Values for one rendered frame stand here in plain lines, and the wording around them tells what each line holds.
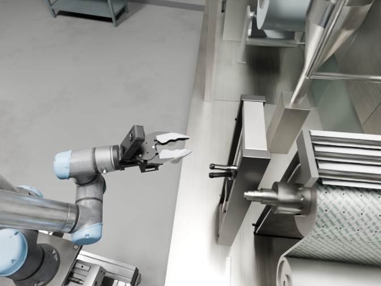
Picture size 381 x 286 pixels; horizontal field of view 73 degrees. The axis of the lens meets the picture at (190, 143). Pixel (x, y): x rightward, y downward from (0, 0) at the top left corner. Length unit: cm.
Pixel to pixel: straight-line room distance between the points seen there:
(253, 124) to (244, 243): 55
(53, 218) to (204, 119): 78
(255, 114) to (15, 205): 55
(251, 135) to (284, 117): 51
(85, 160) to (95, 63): 259
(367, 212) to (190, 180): 67
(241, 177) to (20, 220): 49
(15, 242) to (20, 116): 212
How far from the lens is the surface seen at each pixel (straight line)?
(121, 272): 166
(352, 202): 53
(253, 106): 55
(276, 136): 108
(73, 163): 74
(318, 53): 68
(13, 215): 70
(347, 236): 56
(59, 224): 73
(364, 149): 56
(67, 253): 112
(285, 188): 54
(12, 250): 94
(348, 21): 79
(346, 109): 118
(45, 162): 247
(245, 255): 96
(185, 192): 102
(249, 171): 51
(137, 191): 207
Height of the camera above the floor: 182
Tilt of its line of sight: 53 degrees down
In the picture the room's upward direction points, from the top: straight up
